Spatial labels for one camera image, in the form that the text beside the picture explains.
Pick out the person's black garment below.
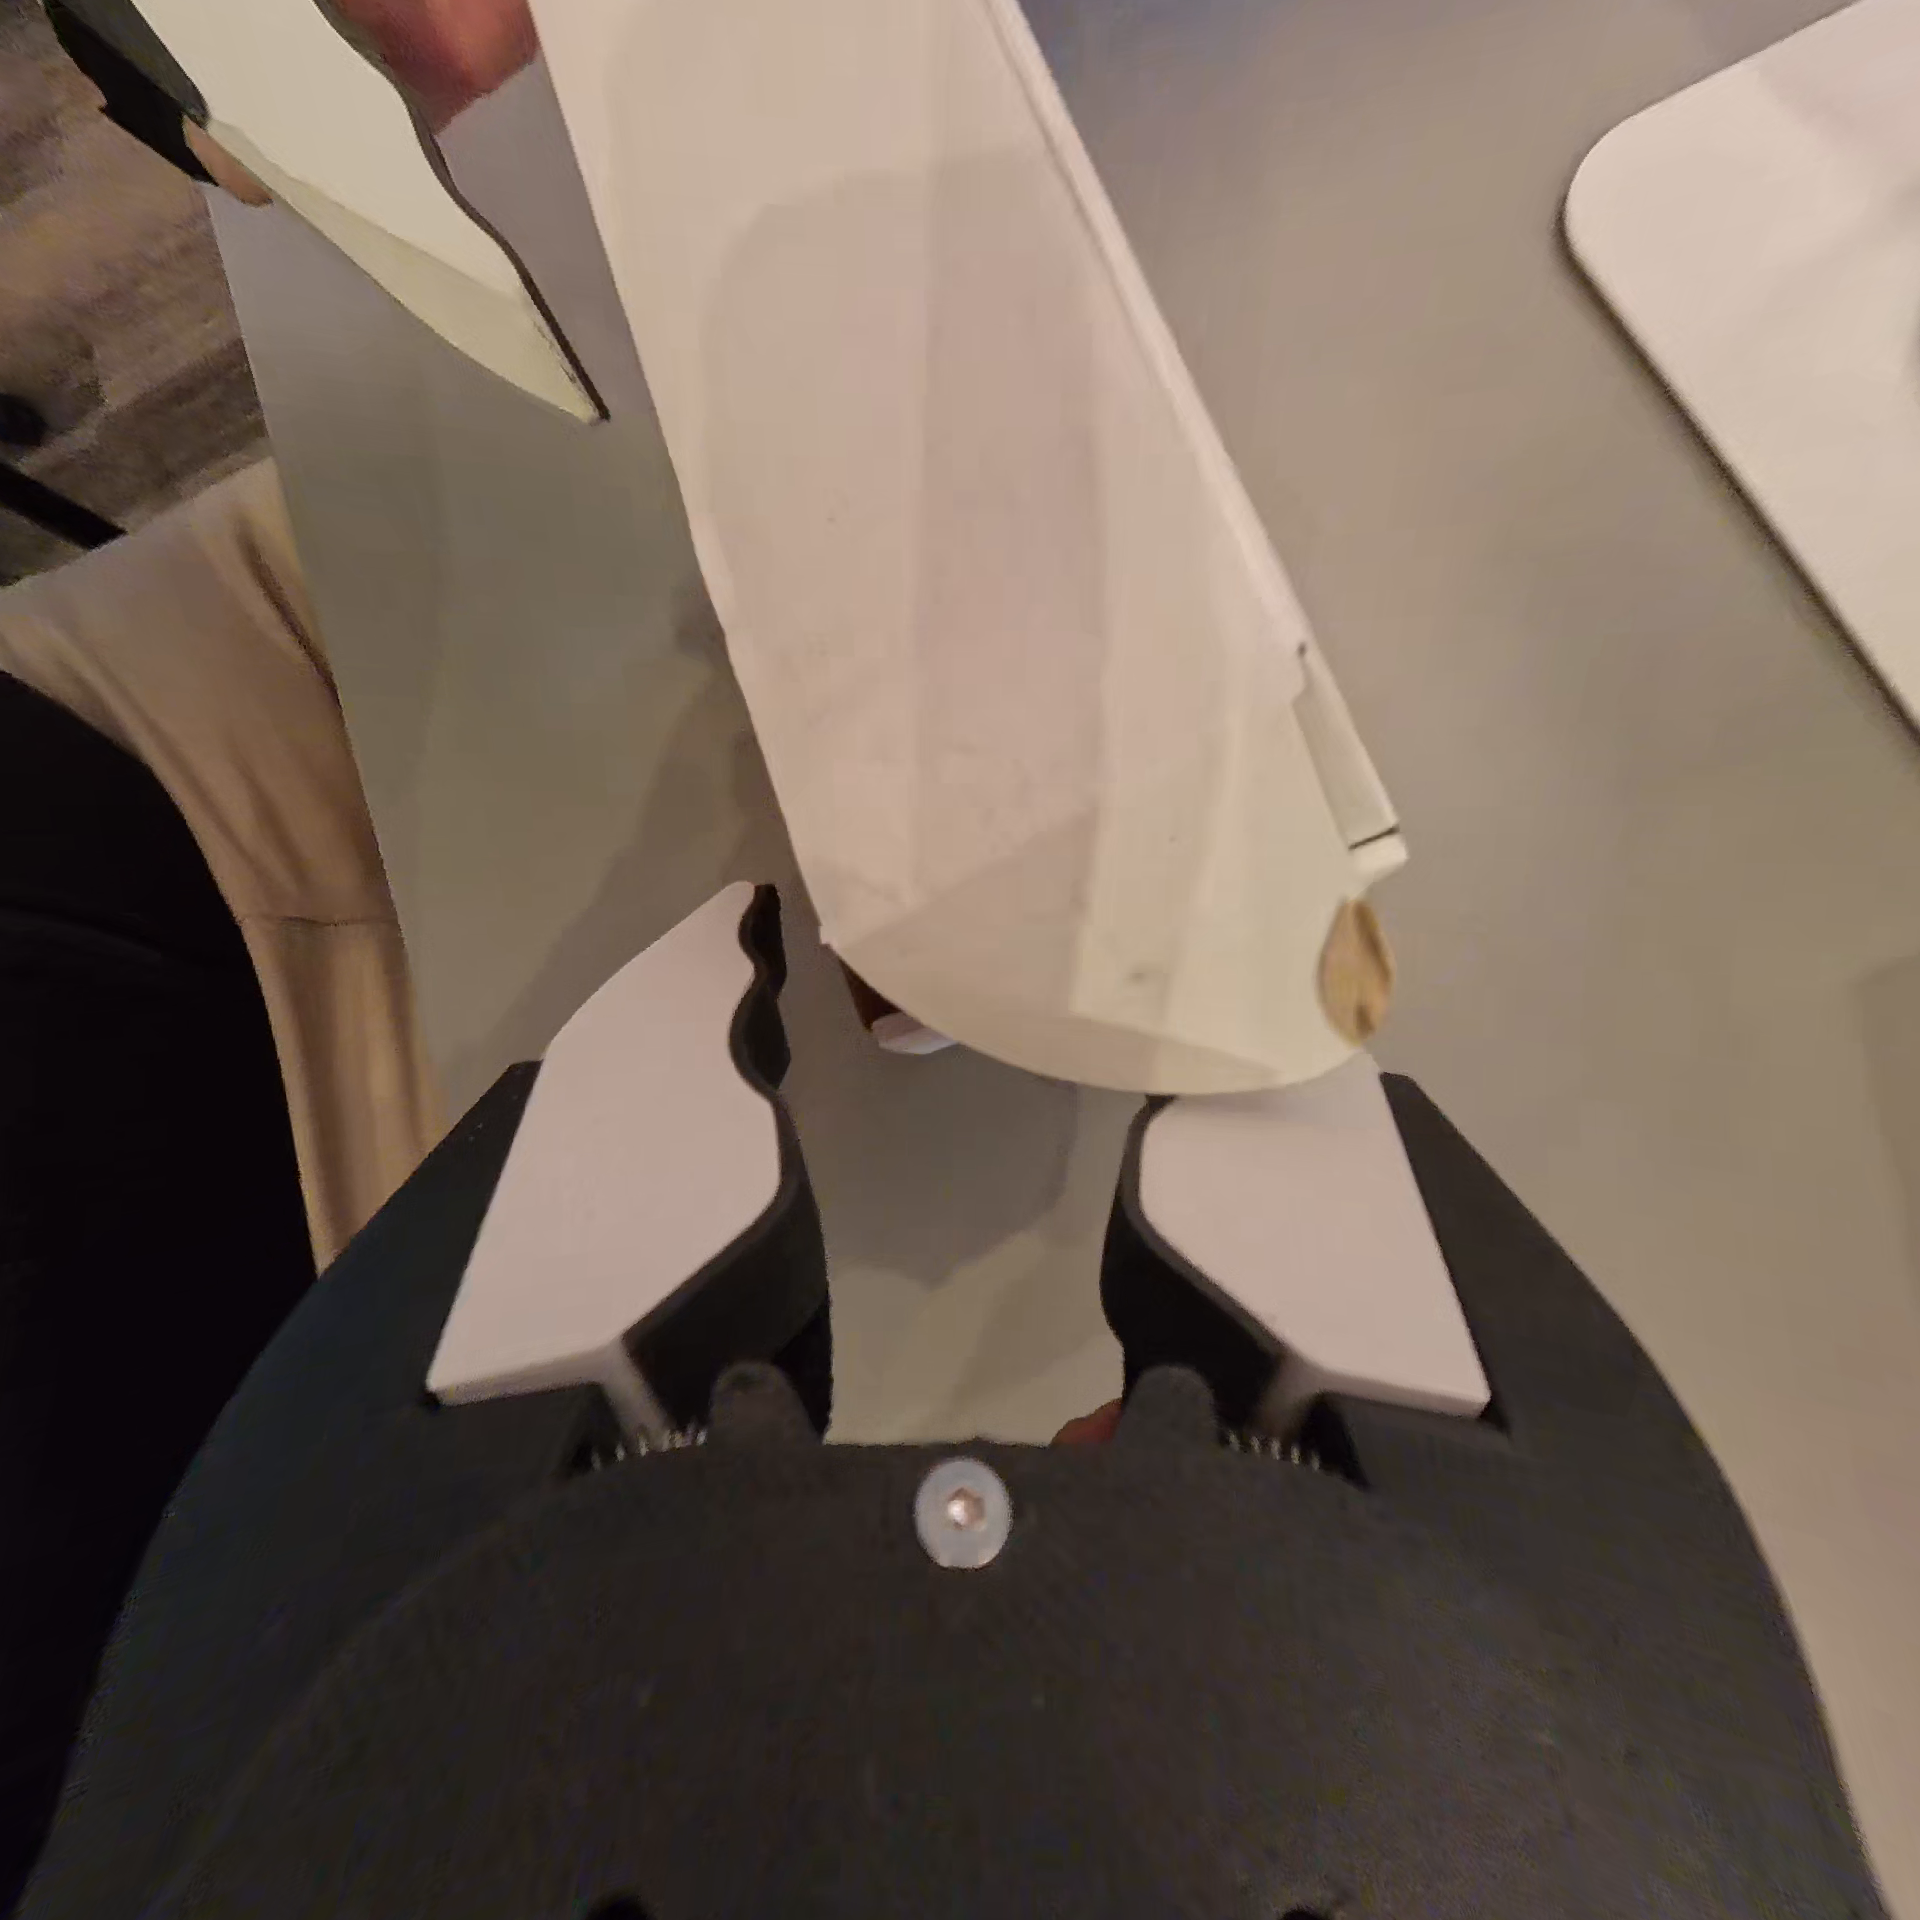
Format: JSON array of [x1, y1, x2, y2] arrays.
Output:
[[0, 667, 325, 1920]]

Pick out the black metal stand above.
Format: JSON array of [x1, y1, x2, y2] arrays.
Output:
[[0, 391, 130, 552]]

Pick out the person's left hand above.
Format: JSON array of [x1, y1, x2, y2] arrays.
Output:
[[343, 0, 537, 93]]

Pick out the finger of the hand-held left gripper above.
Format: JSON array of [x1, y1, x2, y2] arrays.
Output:
[[133, 0, 611, 427]]

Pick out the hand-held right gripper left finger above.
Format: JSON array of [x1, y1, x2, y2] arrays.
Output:
[[424, 881, 835, 1452]]

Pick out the white stand base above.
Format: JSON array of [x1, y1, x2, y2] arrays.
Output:
[[1561, 0, 1920, 739]]

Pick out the white cardboard box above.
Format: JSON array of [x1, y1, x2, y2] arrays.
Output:
[[531, 0, 1413, 1099]]

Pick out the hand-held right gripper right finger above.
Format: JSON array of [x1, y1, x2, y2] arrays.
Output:
[[1098, 1069, 1496, 1452]]

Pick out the person's beige trousers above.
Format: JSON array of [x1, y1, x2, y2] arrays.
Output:
[[0, 481, 438, 1277]]

